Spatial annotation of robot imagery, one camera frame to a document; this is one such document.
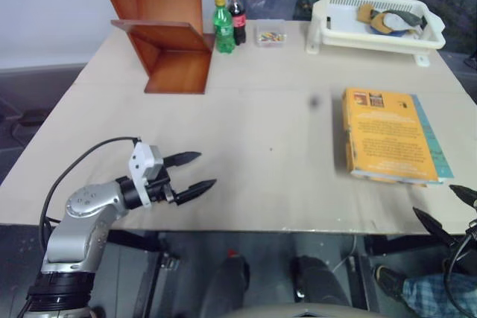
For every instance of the black table frame bar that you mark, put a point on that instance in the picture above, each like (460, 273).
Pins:
(138, 240)
(402, 243)

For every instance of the cola bottle with red cap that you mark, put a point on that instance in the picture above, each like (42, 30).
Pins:
(238, 22)

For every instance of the orange book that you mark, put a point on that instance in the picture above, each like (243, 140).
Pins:
(387, 135)

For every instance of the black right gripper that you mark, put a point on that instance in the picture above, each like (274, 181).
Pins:
(470, 230)

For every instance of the tan cloth piece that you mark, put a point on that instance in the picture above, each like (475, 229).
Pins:
(365, 12)

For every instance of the person's plaid trouser leg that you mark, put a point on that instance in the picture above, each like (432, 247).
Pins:
(432, 295)

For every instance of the white plastic basket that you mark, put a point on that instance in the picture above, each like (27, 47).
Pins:
(335, 31)

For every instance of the wooden shelf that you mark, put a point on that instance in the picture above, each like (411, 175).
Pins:
(164, 31)

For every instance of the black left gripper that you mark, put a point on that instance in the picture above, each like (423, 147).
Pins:
(160, 187)

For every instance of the teal book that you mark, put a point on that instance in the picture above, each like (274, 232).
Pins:
(436, 146)

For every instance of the yellow and blue cloth piece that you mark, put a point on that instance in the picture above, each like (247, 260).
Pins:
(382, 27)

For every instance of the green plastic soda bottle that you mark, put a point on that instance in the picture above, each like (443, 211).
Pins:
(223, 31)

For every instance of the clear box of coloured bits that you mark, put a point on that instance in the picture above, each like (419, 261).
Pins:
(271, 35)

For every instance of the black stand base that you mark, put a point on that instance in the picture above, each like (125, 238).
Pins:
(26, 118)

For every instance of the person's dark shoe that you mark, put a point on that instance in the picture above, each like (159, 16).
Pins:
(389, 282)

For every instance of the dark rounded shape with red tip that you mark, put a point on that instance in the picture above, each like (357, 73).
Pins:
(231, 280)

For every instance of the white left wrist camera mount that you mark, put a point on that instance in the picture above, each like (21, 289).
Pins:
(143, 161)

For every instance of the items inside basket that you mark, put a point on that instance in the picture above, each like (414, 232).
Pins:
(402, 18)

